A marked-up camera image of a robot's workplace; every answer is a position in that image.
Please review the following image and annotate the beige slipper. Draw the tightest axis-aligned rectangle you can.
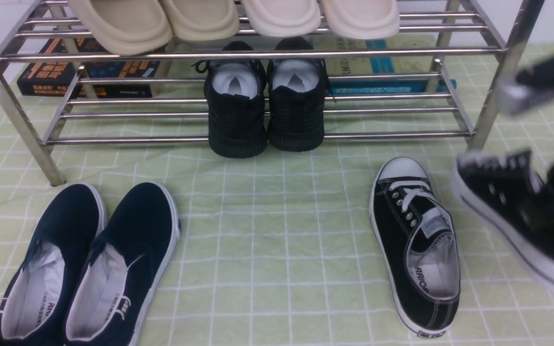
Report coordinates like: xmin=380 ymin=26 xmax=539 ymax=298
xmin=160 ymin=0 xmax=240 ymax=41
xmin=68 ymin=0 xmax=174 ymax=56

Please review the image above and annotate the navy slip-on shoe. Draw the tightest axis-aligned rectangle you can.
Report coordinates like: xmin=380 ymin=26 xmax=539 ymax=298
xmin=0 ymin=183 xmax=106 ymax=346
xmin=63 ymin=182 xmax=181 ymax=346

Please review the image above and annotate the green blue book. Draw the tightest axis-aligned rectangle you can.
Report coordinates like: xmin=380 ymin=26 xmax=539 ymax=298
xmin=311 ymin=34 xmax=436 ymax=96

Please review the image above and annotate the navy slip-on shoe left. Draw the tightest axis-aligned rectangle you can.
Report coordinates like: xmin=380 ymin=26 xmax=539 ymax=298
xmin=0 ymin=183 xmax=106 ymax=346

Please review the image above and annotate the navy slip-on shoe right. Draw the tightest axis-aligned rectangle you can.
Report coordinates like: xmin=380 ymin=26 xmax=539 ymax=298
xmin=63 ymin=182 xmax=181 ymax=346

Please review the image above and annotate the black knit sneaker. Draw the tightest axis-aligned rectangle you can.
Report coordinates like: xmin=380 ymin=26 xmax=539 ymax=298
xmin=193 ymin=59 xmax=267 ymax=159
xmin=266 ymin=58 xmax=331 ymax=152

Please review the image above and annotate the black canvas sneaker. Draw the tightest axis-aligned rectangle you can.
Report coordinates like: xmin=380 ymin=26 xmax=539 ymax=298
xmin=369 ymin=156 xmax=461 ymax=339
xmin=452 ymin=149 xmax=554 ymax=293

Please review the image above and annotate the green checkered cloth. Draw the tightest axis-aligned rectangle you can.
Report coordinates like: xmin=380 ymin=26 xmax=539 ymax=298
xmin=0 ymin=42 xmax=554 ymax=346

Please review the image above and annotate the stainless steel shoe rack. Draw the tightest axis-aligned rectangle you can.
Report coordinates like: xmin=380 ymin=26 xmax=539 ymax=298
xmin=0 ymin=0 xmax=544 ymax=186

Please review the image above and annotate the cream slipper far right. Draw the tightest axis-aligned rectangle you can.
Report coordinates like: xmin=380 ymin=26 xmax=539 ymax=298
xmin=320 ymin=0 xmax=400 ymax=40

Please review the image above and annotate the black knit sneaker right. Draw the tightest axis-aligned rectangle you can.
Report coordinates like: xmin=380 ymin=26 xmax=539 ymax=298
xmin=266 ymin=58 xmax=331 ymax=152

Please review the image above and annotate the beige slipper far left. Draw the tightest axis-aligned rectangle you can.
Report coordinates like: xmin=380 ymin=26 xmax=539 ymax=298
xmin=68 ymin=0 xmax=174 ymax=56

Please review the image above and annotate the black orange book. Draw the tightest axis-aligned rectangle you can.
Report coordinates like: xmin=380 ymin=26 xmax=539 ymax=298
xmin=17 ymin=61 xmax=170 ymax=99

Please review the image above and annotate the cream slipper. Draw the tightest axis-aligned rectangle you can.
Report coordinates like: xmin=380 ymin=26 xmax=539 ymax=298
xmin=240 ymin=0 xmax=321 ymax=37
xmin=320 ymin=0 xmax=400 ymax=40

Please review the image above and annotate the black knit sneaker left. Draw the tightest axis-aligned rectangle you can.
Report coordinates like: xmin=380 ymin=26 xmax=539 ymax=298
xmin=193 ymin=59 xmax=267 ymax=159

